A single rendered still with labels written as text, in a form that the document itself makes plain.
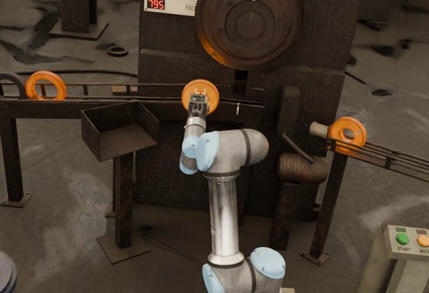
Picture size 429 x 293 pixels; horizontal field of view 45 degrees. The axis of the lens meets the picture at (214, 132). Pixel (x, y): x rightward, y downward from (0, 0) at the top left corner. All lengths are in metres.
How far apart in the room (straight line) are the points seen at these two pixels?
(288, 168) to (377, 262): 0.56
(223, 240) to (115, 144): 0.79
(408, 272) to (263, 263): 0.59
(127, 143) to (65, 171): 0.96
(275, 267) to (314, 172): 0.79
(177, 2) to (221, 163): 1.02
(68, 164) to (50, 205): 0.40
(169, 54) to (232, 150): 0.97
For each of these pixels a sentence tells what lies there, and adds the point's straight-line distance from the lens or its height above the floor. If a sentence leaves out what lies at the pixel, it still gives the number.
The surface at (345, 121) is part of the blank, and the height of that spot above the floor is 0.77.
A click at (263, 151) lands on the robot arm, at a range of 1.64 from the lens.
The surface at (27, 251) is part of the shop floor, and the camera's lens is 2.65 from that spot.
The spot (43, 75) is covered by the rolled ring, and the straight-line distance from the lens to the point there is 2.54.
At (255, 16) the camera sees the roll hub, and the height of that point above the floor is 1.16.
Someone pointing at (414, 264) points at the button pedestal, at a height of 0.52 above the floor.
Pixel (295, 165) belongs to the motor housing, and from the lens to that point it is 2.40.
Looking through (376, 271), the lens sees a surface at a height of 0.33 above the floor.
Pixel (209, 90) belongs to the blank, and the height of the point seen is 0.87.
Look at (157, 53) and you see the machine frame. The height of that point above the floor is 0.87.
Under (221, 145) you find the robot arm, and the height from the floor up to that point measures 0.97.
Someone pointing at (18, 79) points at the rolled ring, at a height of 0.70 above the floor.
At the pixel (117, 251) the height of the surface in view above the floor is 0.01.
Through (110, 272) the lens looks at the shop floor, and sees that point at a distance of 2.50.
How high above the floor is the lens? 1.77
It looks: 29 degrees down
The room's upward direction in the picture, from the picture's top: 6 degrees clockwise
